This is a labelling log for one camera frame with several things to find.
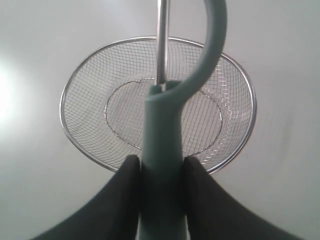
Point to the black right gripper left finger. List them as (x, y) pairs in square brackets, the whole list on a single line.
[(113, 214)]

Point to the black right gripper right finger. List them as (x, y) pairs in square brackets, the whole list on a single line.
[(213, 214)]

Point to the teal handled vegetable peeler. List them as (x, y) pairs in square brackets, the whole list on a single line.
[(162, 216)]

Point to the oval metal wire mesh basket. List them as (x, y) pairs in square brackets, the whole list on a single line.
[(102, 107)]

